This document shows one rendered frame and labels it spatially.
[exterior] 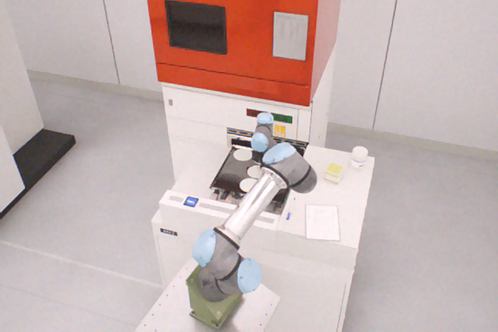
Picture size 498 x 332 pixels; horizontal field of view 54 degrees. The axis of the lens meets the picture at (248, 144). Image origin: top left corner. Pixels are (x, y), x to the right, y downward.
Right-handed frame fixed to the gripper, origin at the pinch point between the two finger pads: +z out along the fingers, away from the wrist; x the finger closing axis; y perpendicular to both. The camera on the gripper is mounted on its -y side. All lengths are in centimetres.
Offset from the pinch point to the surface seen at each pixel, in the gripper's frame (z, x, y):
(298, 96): -36.7, -21.7, 0.4
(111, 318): 91, 76, 50
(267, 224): -4.7, 27.5, -24.8
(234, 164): 1.4, 3.7, 19.3
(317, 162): -5.2, -20.4, -15.0
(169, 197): -5, 46, 19
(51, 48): 53, -41, 314
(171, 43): -55, 7, 58
